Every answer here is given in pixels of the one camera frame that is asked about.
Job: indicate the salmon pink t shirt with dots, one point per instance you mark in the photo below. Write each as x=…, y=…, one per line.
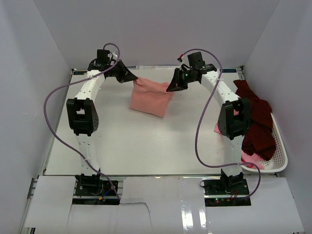
x=150, y=97

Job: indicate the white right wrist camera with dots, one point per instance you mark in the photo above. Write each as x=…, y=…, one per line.
x=183, y=62

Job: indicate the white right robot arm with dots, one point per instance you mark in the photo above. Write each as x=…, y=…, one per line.
x=232, y=128

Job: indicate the dark red t shirt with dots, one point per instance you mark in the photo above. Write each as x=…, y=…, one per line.
x=259, y=137

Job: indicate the light pink t shirt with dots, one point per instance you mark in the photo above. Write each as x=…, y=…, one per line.
x=254, y=158

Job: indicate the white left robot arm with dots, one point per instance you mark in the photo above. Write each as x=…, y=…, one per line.
x=81, y=110

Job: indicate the blue left table label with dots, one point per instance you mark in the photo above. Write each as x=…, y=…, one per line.
x=76, y=73

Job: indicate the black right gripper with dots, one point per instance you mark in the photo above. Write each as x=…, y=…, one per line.
x=176, y=84

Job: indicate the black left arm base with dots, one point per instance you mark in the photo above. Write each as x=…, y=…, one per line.
x=93, y=190

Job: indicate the blue right table label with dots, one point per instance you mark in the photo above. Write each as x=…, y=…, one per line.
x=229, y=71

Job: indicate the white perforated laundry basket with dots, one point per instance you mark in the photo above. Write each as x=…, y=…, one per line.
x=279, y=160

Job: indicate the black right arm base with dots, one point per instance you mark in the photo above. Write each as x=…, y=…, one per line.
x=227, y=191

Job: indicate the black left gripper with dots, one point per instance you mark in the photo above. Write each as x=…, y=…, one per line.
x=126, y=75

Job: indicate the blue table label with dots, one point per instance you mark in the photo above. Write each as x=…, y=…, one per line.
x=229, y=71
x=76, y=73

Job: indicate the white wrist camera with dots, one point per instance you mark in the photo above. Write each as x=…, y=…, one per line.
x=183, y=62
x=113, y=56

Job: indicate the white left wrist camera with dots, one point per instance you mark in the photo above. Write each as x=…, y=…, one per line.
x=113, y=56

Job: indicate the white paper sheets front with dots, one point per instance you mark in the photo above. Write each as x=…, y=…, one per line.
x=164, y=205

